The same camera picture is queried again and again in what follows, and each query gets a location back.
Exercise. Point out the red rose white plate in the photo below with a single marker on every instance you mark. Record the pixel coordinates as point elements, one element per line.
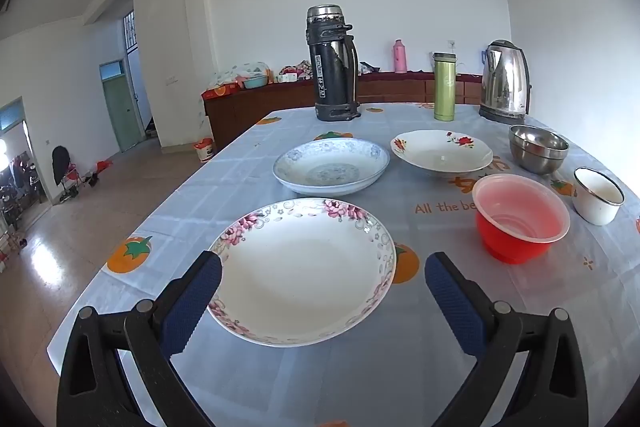
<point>440,154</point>

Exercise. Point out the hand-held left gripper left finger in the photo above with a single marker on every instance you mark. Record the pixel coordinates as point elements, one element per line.
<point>192,302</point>

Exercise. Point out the red plastic bag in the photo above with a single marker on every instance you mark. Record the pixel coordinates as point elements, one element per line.
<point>103,165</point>

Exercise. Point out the long wooden sideboard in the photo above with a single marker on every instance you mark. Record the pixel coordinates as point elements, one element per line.
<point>270,102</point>

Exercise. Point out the clutter on sideboard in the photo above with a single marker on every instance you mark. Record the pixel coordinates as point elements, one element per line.
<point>240,70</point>

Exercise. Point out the pink floral white plate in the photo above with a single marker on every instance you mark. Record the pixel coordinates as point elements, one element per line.
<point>300,272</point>

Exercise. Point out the stainless steel bowl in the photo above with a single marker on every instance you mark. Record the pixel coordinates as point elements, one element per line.
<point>537,141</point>
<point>537,164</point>

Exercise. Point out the persimmon printed tablecloth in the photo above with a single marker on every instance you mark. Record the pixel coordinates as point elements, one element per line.
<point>250,187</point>

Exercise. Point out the white enamel cup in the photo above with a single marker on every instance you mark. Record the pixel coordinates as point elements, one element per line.
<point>597,197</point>

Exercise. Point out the green thermos bottle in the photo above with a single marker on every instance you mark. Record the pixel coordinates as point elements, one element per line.
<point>445,87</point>

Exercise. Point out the orange printed box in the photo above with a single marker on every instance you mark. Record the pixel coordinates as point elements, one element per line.
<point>220,91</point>

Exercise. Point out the white bucket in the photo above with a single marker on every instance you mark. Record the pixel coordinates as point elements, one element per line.
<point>204,150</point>

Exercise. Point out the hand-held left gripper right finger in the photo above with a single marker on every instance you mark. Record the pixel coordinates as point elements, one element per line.
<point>455,307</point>

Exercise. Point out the black vacuum flask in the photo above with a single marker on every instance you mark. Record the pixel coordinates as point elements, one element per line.
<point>332,67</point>

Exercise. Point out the pink thermos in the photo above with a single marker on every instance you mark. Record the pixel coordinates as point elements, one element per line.
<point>400,57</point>

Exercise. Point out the white tissue box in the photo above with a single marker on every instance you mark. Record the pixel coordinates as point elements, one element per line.
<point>286,78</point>

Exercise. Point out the green door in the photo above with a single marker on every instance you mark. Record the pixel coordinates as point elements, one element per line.
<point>121,107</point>

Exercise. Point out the teal basin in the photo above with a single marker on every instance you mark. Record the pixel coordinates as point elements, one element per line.
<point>255,82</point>

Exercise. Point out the stroller with black jacket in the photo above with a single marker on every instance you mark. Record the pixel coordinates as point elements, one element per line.
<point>65,172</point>

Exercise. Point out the red plastic bowl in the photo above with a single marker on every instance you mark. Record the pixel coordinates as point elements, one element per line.
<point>520,217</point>

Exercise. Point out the stainless electric kettle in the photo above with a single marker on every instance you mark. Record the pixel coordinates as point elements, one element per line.
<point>505,82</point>

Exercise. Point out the window with grille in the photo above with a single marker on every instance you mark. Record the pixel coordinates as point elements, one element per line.
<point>130,29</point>

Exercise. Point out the blue patterned white plate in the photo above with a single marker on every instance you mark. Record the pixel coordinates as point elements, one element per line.
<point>330,167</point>

